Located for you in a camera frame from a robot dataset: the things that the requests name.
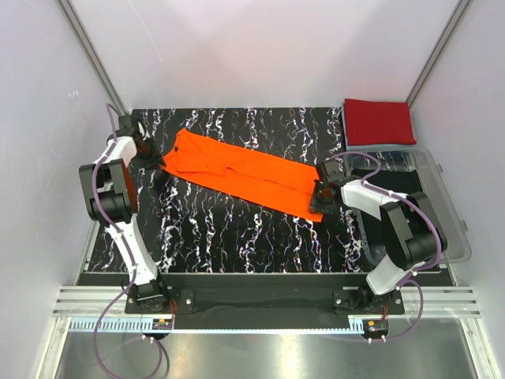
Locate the left aluminium frame post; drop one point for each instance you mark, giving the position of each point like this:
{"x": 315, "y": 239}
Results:
{"x": 76, "y": 25}

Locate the orange t-shirt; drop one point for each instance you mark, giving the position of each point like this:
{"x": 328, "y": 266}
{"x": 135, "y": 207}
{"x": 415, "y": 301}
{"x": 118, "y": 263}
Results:
{"x": 270, "y": 181}

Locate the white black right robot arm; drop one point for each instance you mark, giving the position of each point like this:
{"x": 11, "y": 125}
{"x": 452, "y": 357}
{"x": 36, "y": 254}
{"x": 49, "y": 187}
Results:
{"x": 413, "y": 237}

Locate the aluminium extrusion rail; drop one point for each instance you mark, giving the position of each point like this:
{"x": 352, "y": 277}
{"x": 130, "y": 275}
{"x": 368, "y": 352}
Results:
{"x": 436, "y": 302}

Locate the slotted cable duct rail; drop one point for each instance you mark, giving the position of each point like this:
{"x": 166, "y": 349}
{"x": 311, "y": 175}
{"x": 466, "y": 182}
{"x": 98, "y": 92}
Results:
{"x": 333, "y": 325}

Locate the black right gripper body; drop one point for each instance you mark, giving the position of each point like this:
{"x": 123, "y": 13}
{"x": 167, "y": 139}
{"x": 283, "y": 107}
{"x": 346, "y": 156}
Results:
{"x": 320, "y": 194}

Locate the black folded t-shirt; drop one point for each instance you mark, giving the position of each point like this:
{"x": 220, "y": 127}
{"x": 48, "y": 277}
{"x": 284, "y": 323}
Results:
{"x": 399, "y": 181}

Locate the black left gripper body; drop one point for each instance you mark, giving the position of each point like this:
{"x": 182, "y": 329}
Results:
{"x": 150, "y": 150}

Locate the red folded t-shirt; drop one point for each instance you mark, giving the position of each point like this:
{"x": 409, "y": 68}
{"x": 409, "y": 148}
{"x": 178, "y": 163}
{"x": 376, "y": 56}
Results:
{"x": 370, "y": 122}

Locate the clear plastic bin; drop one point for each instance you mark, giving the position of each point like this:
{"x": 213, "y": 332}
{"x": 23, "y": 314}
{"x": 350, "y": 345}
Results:
{"x": 365, "y": 160}

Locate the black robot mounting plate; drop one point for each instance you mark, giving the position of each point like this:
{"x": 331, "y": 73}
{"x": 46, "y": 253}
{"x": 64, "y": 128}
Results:
{"x": 249, "y": 299}

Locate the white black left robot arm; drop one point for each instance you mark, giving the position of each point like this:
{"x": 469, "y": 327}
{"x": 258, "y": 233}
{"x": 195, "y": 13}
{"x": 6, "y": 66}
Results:
{"x": 111, "y": 200}

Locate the right aluminium frame post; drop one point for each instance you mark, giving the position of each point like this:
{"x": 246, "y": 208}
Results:
{"x": 456, "y": 17}

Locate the aluminium frame post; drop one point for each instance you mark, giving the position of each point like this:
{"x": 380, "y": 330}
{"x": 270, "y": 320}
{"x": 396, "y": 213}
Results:
{"x": 456, "y": 17}
{"x": 76, "y": 25}

